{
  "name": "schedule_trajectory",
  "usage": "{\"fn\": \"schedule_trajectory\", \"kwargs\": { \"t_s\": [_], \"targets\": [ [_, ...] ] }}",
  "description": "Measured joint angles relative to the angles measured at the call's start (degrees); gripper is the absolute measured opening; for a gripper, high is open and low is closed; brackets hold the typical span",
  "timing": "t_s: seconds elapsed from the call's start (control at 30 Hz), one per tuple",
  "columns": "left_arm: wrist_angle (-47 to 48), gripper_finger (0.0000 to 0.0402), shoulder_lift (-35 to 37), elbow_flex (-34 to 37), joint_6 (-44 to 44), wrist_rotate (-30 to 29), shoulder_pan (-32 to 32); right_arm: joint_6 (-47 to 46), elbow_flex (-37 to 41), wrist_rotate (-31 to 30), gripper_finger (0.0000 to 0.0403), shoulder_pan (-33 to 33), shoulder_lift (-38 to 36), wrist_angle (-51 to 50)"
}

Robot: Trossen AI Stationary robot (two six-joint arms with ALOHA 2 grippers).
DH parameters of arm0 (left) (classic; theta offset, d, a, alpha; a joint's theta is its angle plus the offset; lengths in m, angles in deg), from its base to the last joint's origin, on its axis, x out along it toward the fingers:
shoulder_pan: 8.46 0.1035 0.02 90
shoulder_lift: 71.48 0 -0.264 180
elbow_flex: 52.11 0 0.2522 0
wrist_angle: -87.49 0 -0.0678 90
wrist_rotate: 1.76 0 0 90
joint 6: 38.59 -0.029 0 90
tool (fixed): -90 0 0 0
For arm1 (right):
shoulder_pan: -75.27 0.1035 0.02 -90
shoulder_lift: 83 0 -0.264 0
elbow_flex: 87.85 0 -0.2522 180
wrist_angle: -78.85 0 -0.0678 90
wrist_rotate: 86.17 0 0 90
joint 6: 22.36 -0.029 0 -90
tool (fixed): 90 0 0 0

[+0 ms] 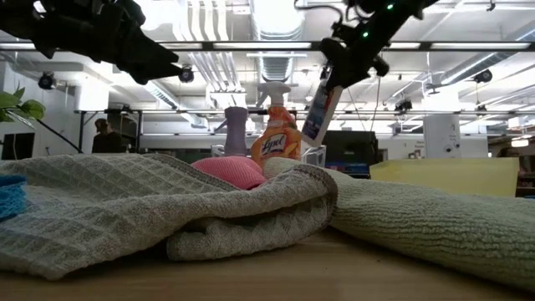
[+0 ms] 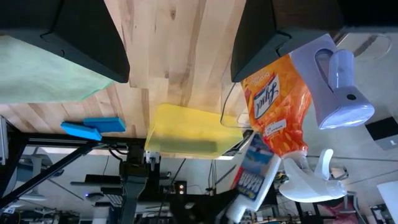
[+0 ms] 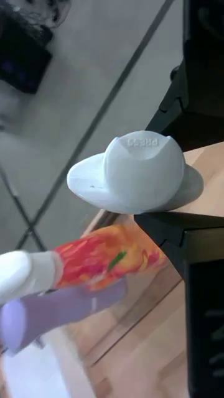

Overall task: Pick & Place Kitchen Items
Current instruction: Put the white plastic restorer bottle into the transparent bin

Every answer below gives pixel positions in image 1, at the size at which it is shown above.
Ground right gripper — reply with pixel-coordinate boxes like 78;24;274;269
318;0;428;90

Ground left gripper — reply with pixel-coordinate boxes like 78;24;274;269
0;0;186;86

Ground small white bottle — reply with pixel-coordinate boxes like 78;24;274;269
300;78;344;148

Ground orange Lysol spray bottle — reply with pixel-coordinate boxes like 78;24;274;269
249;81;303;169

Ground purple spray bottle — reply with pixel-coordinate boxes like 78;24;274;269
215;106;250;158

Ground pink cloth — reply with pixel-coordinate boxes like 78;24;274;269
191;156;268;191

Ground grey waffle cloth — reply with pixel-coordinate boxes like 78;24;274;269
0;153;339;281

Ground green microfibre cloth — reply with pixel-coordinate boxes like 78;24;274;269
262;156;535;292

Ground blue two-tone sponge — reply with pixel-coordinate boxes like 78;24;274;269
0;174;28;223

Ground black cabinet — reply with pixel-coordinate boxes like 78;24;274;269
321;130;380;179

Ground person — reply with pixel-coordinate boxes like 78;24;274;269
91;118;125;154

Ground clear plastic bin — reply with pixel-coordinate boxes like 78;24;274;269
211;144;327;169

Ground white column device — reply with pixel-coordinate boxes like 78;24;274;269
422;115;462;160

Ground green plant leaves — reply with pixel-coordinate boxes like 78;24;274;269
0;85;47;129

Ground yellow translucent plastic bin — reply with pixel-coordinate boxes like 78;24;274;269
369;156;520;198

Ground black background rig frame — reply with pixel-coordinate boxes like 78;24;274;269
74;107;535;154

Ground black overhead frame beam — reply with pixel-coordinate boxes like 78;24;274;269
0;40;535;53

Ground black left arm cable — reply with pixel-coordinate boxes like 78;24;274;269
36;118;84;154

